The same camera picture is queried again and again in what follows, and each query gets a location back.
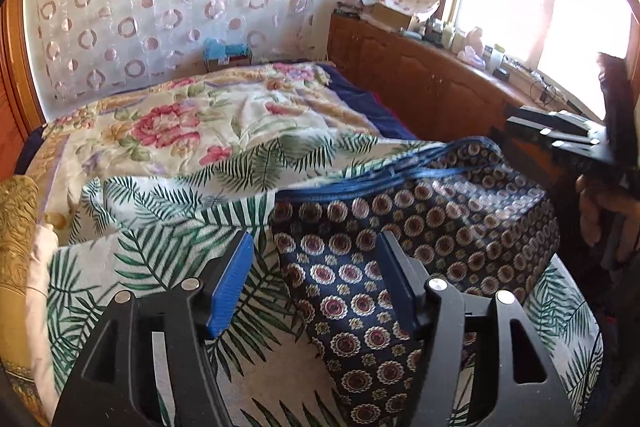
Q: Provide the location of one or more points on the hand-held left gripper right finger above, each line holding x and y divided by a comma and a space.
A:
400, 287

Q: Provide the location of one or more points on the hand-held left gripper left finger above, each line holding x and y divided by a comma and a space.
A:
231, 287

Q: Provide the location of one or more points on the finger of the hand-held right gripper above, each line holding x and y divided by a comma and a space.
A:
565, 147
550, 117

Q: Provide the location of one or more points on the navy medallion print garment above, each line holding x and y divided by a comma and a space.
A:
425, 232

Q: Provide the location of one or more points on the person's right hand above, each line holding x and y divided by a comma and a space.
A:
615, 207

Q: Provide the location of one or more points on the palm leaf print blanket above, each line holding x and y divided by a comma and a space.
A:
150, 227

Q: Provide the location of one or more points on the pink soft toy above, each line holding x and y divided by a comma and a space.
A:
472, 49

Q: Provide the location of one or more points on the wooden sideboard cabinet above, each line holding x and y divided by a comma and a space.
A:
425, 77

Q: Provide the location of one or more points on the floral quilt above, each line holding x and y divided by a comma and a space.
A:
200, 107

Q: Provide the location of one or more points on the floral wrapped box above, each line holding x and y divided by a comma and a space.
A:
400, 9

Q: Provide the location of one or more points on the pale pink blanket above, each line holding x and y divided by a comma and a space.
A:
42, 307

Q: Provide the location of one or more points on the yellow embroidered pillow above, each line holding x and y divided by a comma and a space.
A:
17, 227

